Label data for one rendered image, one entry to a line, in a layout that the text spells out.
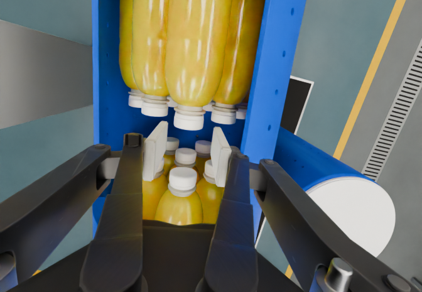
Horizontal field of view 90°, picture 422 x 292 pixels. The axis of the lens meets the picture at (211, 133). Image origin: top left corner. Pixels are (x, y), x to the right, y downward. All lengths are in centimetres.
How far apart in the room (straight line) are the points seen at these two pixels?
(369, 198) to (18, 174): 198
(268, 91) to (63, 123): 157
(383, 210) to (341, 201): 11
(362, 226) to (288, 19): 52
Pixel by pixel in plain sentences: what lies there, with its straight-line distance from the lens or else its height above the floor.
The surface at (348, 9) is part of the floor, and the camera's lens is 179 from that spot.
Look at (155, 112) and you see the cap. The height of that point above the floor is 113.
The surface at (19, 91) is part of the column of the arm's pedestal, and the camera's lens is 88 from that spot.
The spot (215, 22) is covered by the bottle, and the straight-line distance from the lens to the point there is 25.
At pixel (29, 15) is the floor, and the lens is 177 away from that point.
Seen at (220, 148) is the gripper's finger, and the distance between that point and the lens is 15.
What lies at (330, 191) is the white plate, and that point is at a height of 104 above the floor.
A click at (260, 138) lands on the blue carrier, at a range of 25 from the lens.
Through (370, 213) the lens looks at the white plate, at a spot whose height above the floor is 104.
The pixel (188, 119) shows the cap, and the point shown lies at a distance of 26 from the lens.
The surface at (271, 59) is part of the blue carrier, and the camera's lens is 24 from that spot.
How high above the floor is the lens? 144
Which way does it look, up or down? 75 degrees down
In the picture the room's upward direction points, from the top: 166 degrees clockwise
